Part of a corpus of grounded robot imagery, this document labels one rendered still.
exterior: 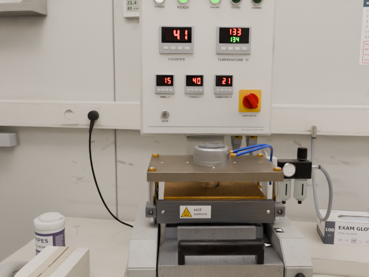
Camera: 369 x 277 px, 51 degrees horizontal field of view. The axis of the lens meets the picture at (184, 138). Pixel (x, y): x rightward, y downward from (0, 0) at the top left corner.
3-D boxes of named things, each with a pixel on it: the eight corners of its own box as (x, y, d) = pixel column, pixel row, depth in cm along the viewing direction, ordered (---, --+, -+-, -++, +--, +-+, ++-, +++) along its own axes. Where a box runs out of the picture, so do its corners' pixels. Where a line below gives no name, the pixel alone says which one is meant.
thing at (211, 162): (152, 184, 100) (152, 135, 98) (270, 184, 101) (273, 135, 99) (146, 216, 76) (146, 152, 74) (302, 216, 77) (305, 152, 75)
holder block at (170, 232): (166, 211, 94) (166, 201, 93) (247, 211, 94) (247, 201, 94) (165, 239, 77) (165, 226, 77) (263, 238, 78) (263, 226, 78)
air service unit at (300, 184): (260, 201, 102) (262, 145, 99) (314, 200, 102) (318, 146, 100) (265, 207, 96) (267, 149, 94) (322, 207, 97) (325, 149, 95)
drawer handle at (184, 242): (177, 260, 68) (177, 238, 68) (261, 259, 69) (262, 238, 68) (178, 265, 66) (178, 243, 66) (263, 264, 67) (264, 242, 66)
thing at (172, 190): (165, 192, 93) (165, 153, 92) (255, 192, 94) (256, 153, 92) (163, 216, 76) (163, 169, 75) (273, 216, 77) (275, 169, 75)
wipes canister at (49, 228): (45, 256, 118) (43, 209, 116) (72, 258, 117) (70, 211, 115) (29, 269, 110) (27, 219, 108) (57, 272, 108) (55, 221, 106)
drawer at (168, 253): (162, 223, 96) (162, 193, 95) (249, 223, 97) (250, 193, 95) (157, 286, 67) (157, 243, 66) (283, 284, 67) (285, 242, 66)
